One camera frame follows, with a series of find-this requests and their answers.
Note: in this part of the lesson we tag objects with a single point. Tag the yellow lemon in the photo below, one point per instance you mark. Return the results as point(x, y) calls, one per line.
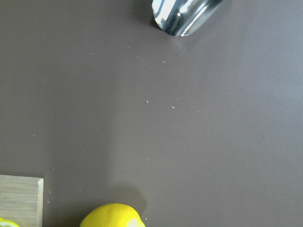
point(113, 215)

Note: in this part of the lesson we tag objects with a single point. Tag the wooden cutting board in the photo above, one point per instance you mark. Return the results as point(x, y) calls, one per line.
point(21, 200)

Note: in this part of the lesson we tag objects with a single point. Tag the silver metal scoop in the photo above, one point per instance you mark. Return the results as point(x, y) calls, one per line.
point(182, 18)

